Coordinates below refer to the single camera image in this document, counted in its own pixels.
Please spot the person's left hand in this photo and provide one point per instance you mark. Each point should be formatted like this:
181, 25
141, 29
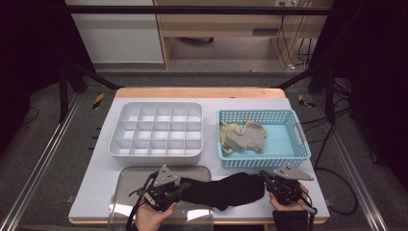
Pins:
150, 219

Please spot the white table sheet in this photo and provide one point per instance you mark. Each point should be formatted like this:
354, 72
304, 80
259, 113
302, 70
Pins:
96, 179

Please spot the light wooden desk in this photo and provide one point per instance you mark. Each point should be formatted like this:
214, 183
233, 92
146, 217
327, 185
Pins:
224, 27

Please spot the white power strip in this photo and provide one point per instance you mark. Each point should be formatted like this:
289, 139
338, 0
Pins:
287, 2

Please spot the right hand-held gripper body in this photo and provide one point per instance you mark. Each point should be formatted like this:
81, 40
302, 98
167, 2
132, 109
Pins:
287, 189

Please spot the translucent grey box lid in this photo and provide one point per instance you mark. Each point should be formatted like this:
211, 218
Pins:
134, 186

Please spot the person's right hand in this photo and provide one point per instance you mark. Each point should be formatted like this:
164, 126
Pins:
290, 208

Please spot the black metal stand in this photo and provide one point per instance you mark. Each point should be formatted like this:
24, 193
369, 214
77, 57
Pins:
63, 96
330, 96

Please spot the black horizontal frame bar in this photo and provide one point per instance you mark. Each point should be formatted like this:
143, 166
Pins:
192, 10

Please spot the yellow black tape strip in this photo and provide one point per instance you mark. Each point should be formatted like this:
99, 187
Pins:
303, 101
98, 101

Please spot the black sock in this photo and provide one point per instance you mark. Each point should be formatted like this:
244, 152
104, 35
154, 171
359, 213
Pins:
224, 192

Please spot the blue perforated plastic basket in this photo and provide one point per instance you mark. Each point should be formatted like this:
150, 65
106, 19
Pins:
288, 141

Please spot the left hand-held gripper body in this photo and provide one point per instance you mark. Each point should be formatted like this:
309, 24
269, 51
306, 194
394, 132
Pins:
162, 195

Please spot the white cabinet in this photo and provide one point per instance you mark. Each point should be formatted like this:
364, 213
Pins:
118, 38

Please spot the aluminium rail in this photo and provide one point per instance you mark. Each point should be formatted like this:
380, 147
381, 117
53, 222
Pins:
362, 192
38, 170

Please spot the black curtain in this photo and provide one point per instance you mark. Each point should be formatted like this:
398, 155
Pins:
25, 48
378, 64

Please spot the white compartment storage box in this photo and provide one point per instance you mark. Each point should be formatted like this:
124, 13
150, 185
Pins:
154, 159

